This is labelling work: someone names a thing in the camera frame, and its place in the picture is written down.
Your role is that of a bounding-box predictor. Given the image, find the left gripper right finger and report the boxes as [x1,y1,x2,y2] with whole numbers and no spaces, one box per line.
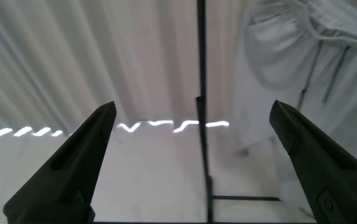
[269,100,357,223]

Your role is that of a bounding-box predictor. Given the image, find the black clothes rack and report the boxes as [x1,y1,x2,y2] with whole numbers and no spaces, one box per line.
[196,0,282,223]

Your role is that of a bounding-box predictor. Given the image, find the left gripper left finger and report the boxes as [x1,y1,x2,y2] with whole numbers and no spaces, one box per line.
[2,101,117,223]

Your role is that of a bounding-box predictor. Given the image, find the white curtain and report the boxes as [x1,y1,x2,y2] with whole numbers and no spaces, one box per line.
[0,0,254,138]

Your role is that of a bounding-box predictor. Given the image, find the pale grey shorts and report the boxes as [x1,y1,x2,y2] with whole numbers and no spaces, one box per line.
[231,0,357,200]

